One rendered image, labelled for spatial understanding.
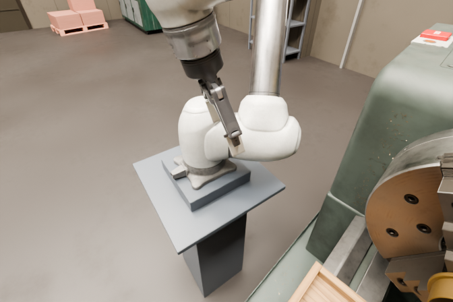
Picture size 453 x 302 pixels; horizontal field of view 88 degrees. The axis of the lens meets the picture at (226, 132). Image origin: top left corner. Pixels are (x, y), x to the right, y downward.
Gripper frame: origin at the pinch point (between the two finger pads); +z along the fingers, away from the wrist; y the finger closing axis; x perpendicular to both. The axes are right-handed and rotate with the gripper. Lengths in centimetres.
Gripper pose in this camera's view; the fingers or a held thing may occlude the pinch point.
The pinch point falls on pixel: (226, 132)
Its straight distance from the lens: 55.5
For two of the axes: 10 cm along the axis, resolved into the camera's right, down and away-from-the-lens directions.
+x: 9.1, -4.1, 1.1
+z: 2.5, 7.2, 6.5
